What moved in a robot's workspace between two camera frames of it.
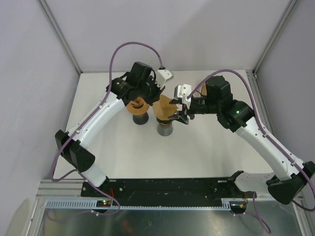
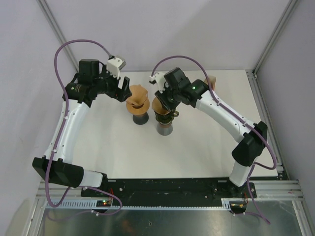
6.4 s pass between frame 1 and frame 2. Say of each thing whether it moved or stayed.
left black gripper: moved
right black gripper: moved
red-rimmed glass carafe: stayed
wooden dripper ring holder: stayed
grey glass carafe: stayed
